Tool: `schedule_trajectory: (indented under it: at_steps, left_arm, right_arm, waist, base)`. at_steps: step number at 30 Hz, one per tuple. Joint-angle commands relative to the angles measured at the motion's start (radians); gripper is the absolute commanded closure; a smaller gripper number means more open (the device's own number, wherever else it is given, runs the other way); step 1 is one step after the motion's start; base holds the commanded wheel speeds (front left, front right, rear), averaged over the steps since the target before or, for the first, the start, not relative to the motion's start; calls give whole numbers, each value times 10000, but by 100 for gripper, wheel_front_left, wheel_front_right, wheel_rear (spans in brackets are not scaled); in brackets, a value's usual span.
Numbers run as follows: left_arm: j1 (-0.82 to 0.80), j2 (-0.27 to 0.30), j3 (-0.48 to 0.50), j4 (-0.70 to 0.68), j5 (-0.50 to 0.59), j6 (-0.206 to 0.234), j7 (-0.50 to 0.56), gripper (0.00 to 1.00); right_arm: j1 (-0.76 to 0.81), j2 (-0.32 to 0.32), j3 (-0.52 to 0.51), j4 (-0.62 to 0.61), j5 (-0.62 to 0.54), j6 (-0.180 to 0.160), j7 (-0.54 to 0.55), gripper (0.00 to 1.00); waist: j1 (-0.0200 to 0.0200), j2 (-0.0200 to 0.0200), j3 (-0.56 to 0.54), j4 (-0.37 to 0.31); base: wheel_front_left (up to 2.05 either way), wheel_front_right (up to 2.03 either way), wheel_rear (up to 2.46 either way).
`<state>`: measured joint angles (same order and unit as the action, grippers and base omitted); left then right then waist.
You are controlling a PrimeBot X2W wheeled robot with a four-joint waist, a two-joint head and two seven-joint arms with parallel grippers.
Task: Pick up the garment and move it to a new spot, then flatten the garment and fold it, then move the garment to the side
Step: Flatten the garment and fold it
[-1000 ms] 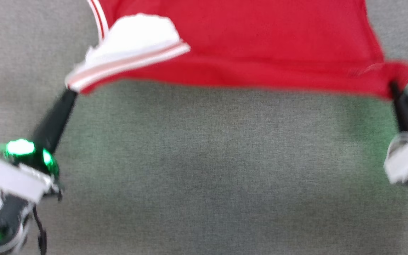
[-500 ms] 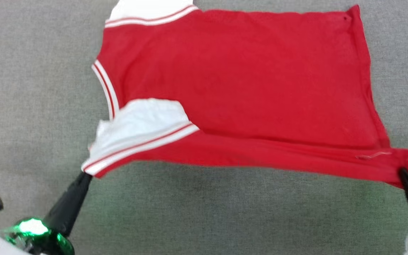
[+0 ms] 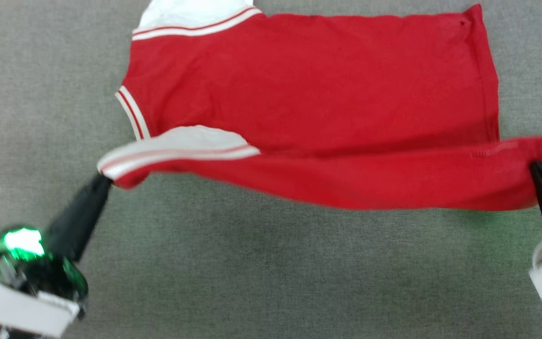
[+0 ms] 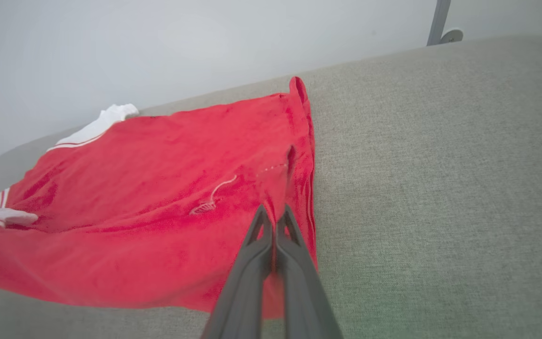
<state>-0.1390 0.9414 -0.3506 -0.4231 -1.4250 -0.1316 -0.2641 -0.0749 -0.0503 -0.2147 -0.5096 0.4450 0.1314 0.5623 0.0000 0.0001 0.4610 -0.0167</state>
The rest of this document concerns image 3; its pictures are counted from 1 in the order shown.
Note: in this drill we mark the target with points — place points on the red white-trimmed jersey shirt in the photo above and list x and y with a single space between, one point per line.
322 94

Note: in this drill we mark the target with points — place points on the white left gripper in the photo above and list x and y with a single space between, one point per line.
21 282

